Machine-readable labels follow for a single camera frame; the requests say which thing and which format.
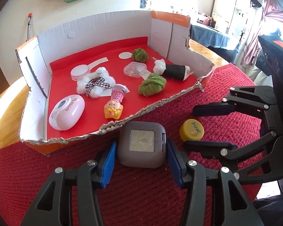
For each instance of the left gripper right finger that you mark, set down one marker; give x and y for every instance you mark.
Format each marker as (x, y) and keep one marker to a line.
(230, 203)

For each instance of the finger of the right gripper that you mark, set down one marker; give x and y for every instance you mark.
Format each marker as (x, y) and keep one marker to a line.
(230, 156)
(249, 100)

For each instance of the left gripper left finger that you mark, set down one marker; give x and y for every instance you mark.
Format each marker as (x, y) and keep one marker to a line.
(52, 204)

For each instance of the grey square case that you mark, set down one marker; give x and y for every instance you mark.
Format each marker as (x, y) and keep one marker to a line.
(142, 144)

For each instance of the pink My Melody case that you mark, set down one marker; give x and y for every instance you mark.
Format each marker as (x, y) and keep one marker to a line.
(67, 112)

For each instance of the pink yellow doll toy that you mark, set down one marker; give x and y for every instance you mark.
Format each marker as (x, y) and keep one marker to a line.
(114, 108)

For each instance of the black white furry roll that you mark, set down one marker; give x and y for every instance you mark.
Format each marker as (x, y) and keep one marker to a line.
(174, 71)

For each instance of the white fluffy plush with bow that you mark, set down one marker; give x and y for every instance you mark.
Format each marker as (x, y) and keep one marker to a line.
(95, 83)

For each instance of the green yarn ball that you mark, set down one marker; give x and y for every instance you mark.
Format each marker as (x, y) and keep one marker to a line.
(152, 85)
(140, 55)

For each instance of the white round jar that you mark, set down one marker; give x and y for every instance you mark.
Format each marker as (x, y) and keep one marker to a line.
(78, 72)

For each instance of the clear plastic small case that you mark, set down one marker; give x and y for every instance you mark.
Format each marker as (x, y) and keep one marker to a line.
(135, 69)

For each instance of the pink curtain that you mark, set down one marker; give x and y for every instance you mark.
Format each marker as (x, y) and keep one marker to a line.
(271, 11)

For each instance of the white wardrobe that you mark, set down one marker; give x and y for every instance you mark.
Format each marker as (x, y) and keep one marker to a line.
(231, 16)

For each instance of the black draped side table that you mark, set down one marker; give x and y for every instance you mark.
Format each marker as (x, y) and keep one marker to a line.
(222, 44)

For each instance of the yellow round cap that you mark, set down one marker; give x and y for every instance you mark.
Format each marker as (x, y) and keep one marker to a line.
(191, 129)

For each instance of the red felt mat with smiley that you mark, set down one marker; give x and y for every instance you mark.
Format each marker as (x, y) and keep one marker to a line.
(114, 56)

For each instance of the white orange cardboard box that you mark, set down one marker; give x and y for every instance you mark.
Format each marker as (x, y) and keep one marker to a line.
(167, 34)

